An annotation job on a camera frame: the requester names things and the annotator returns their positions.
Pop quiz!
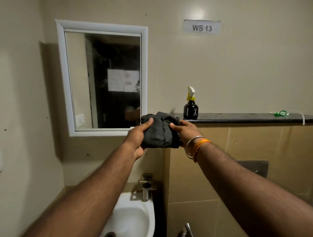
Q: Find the person's right hand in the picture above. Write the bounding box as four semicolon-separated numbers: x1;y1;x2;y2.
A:
169;120;204;148

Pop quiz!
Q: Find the person's left hand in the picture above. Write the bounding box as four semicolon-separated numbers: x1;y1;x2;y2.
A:
122;118;154;160

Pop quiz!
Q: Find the dark grey cloth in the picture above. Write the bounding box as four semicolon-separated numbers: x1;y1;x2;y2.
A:
140;112;182;149

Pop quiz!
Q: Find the person's right forearm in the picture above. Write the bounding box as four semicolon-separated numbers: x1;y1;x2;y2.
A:
196;143;313;237

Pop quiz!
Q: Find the person's left forearm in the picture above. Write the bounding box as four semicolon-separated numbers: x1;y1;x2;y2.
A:
22;143;137;237

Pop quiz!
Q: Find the silver bangle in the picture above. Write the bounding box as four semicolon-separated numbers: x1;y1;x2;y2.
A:
185;136;205;160

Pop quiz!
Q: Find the black spray bottle yellow nozzle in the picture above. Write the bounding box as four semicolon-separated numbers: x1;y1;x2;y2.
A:
183;86;199;120

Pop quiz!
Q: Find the steel basin tap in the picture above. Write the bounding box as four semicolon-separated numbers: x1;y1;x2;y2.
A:
137;173;157;202

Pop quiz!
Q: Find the white framed mirror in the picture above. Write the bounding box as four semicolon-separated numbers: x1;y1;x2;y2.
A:
55;20;149;137

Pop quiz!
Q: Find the dark stone ledge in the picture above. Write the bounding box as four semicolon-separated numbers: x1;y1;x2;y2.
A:
171;113;313;124

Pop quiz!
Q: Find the steel flush plate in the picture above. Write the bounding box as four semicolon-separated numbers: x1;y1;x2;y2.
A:
237;160;269;178

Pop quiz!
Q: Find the white wash basin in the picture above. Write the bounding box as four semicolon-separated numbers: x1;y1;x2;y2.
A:
99;192;156;237

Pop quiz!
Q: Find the white tube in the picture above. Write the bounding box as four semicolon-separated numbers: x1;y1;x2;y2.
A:
286;110;306;126

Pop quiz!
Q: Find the orange thread bracelet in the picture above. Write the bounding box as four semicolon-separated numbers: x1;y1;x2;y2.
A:
191;138;211;163

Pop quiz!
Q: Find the grey wall label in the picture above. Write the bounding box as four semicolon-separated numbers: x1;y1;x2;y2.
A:
183;20;222;35

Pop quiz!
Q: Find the steel faucet handle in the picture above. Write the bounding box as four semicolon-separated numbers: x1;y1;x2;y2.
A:
180;223;194;237

